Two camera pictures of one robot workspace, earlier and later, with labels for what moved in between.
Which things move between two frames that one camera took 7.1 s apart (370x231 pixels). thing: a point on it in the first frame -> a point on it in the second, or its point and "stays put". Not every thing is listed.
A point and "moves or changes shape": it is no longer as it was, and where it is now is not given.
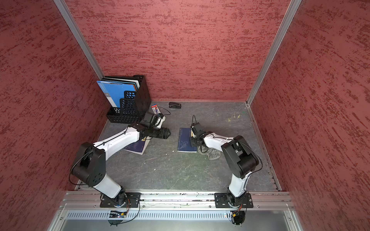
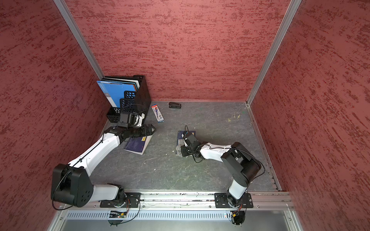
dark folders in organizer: (130, 80) stays put
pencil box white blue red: (155, 109) stays put
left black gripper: (164, 133) -> (149, 130)
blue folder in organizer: (115, 91) stays put
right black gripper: (191, 140) -> (185, 153)
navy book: (138, 147) stays put
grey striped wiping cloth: (212, 154) moves or changes shape
